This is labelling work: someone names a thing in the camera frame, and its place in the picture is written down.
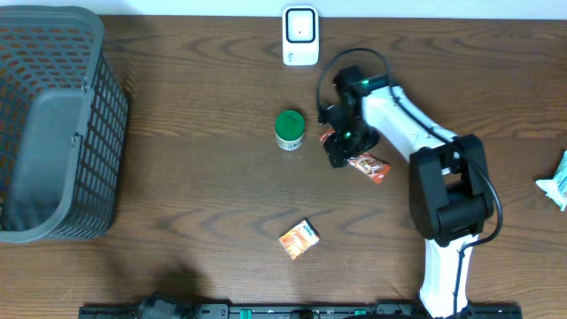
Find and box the red Top snack packet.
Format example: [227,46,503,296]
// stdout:
[319,128,391,183]

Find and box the green lid jar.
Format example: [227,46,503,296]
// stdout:
[275,110,306,151]

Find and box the orange Kleenex tissue pack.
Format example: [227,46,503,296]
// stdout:
[278,219,320,261]

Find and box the mint green wipes pack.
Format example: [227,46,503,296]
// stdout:
[535,151,567,211]

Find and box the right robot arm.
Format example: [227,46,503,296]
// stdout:
[319,66,495,318]

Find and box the white barcode scanner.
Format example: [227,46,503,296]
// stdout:
[282,5,320,66]

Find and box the grey plastic mesh basket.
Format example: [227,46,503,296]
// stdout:
[1,5,130,244]

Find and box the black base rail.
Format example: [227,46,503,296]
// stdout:
[78,292,524,319]

